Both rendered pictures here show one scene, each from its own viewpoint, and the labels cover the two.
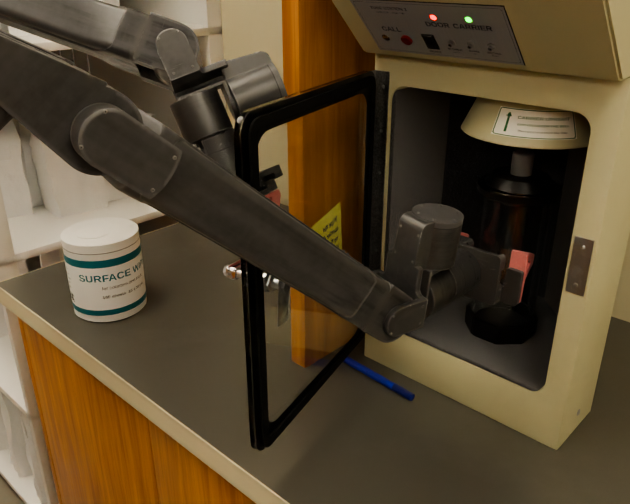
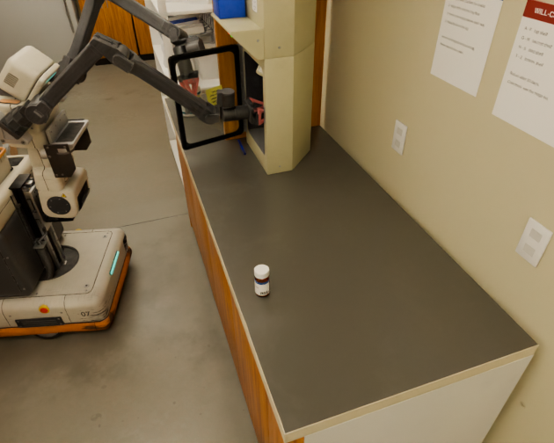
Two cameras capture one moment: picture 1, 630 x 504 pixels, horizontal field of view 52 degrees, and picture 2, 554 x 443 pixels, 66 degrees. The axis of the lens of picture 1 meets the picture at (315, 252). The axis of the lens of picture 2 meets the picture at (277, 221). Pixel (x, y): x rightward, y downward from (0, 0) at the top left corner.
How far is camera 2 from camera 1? 1.32 m
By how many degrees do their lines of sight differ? 27
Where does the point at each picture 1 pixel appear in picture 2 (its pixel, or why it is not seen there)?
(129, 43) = (164, 30)
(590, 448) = (277, 177)
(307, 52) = (220, 35)
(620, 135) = (266, 76)
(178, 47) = (173, 32)
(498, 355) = not seen: hidden behind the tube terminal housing
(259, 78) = (193, 44)
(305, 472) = (199, 161)
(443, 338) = (258, 137)
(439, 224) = (222, 93)
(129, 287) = not seen: hidden behind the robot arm
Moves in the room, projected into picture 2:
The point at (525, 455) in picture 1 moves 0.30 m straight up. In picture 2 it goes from (258, 173) to (254, 105)
